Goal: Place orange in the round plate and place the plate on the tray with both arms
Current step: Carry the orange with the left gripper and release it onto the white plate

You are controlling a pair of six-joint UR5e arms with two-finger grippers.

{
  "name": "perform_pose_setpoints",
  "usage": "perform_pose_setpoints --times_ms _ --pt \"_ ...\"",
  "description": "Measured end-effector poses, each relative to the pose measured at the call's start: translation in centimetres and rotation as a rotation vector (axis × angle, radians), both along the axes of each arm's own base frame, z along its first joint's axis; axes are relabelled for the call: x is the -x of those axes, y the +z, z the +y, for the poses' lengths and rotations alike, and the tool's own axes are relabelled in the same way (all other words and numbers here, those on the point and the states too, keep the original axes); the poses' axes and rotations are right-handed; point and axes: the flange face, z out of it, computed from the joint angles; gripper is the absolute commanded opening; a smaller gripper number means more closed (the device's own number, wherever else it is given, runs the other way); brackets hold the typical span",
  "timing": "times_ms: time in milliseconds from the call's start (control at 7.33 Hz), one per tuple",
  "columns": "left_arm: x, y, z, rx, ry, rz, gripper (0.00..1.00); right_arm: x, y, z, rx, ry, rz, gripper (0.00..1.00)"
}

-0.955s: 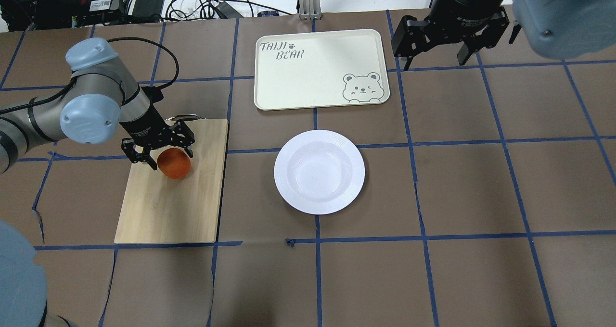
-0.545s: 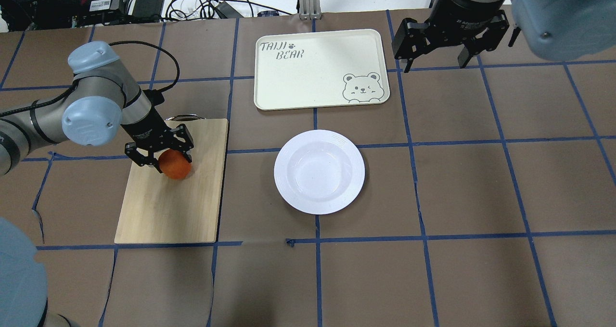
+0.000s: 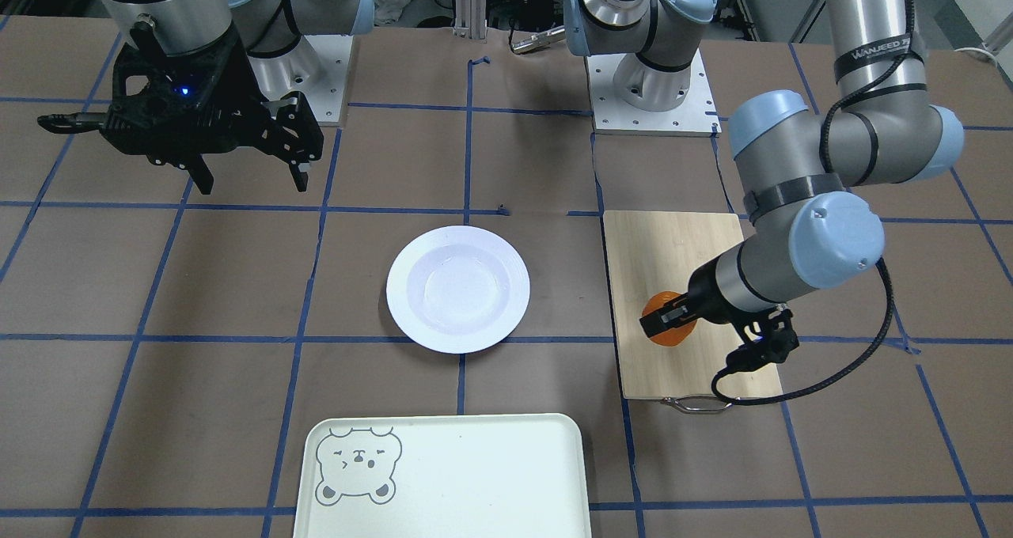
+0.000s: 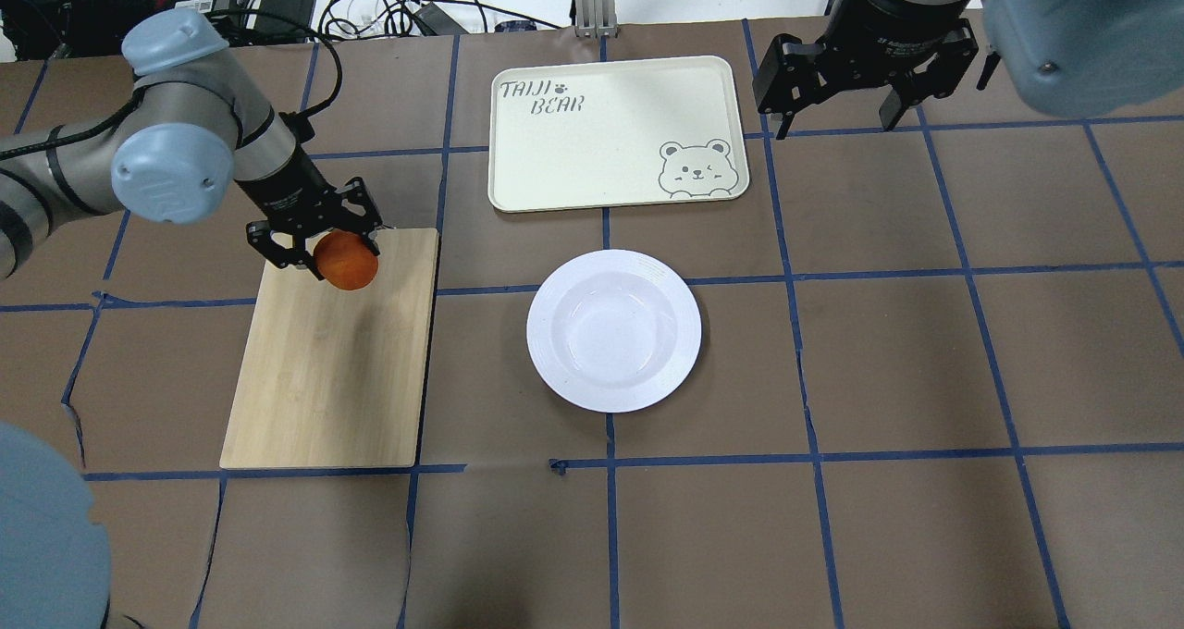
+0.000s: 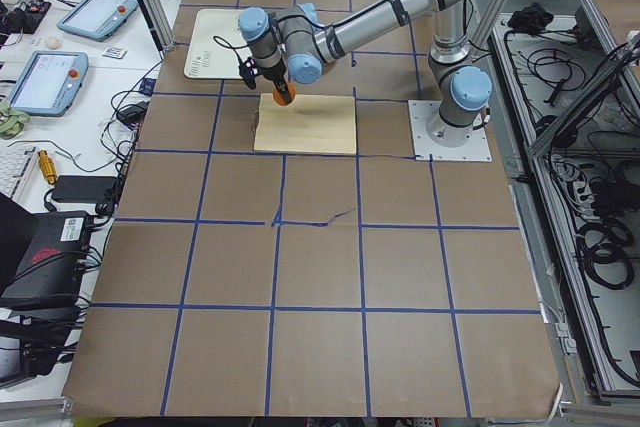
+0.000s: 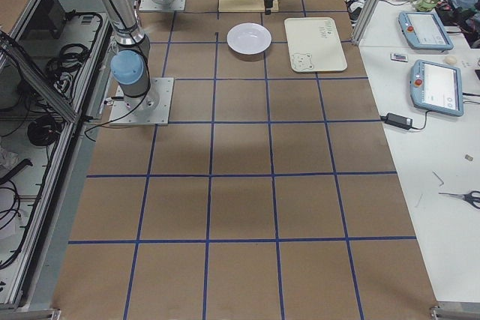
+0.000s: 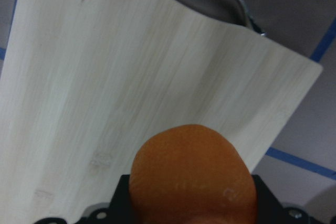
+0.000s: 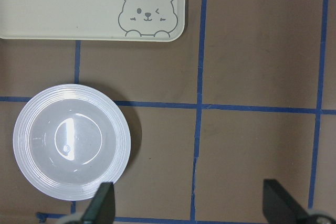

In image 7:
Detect light wooden cutting board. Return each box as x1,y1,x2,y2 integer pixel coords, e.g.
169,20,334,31
1,0,322,223

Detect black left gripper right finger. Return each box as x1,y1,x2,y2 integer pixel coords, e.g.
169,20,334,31
252,175,284,224

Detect orange fruit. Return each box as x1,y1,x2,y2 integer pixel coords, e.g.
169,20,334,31
129,124,258,223

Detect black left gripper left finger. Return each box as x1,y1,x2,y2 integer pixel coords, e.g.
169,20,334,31
106,175,139,224

